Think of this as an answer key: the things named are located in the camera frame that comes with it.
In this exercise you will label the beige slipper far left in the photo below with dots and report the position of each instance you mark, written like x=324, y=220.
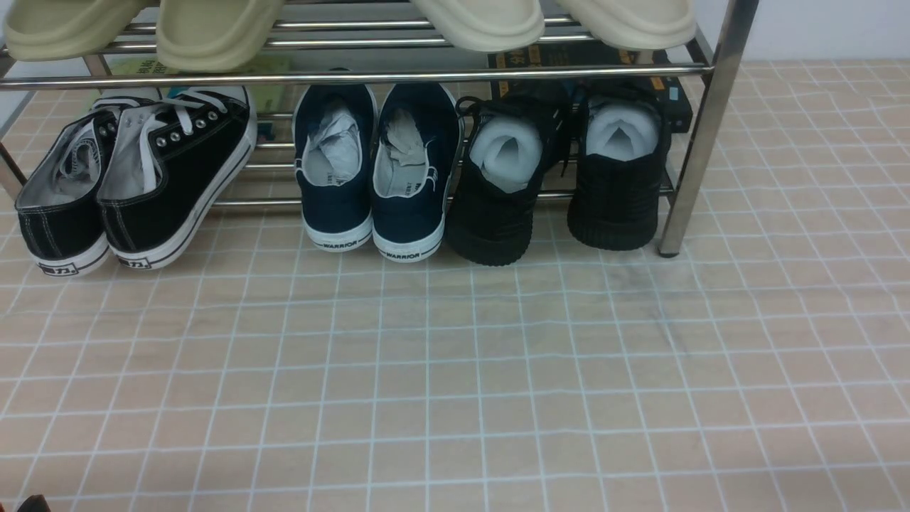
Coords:
x=59, y=30

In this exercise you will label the beige slipper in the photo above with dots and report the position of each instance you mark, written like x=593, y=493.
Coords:
x=213, y=36
x=59, y=30

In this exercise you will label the black box yellow print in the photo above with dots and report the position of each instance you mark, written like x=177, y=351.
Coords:
x=668, y=90

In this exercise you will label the black canvas sneaker white laces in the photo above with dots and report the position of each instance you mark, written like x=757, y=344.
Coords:
x=171, y=161

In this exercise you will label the navy slip-on shoe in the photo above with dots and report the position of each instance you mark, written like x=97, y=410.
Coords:
x=333, y=129
x=420, y=136

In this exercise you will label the black knit sneaker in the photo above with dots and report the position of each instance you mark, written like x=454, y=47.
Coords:
x=514, y=141
x=623, y=138

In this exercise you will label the cream slipper far right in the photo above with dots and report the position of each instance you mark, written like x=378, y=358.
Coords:
x=636, y=25

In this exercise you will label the cream slipper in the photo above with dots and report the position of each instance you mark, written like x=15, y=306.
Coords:
x=636, y=25
x=485, y=26

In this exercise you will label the black canvas sneaker far left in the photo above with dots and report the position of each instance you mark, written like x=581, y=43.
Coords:
x=57, y=214

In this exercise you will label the silver metal shoe rack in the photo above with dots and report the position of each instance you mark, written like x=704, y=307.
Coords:
x=718, y=68

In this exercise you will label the navy slip-on shoe right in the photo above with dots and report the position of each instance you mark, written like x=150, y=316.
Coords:
x=420, y=136

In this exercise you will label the navy slip-on shoe left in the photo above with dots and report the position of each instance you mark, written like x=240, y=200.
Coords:
x=333, y=129

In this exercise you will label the dark object bottom corner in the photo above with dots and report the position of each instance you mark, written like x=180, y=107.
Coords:
x=34, y=503

